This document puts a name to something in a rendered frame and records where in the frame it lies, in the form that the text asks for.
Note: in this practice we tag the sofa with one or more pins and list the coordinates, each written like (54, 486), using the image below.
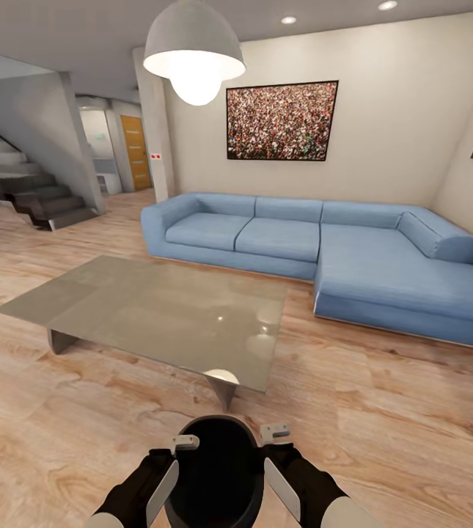
(400, 268)

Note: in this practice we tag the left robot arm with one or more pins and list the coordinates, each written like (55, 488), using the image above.
(137, 501)

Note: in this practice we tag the door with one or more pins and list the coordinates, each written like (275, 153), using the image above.
(133, 129)

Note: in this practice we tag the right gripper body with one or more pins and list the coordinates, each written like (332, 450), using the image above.
(255, 460)

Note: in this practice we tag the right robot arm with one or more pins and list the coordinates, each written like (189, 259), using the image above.
(312, 496)

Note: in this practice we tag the picture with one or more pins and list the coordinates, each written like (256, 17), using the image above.
(280, 122)

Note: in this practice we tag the cauldron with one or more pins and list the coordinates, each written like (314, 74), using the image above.
(221, 493)

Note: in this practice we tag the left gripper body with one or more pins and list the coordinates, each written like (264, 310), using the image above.
(184, 471)

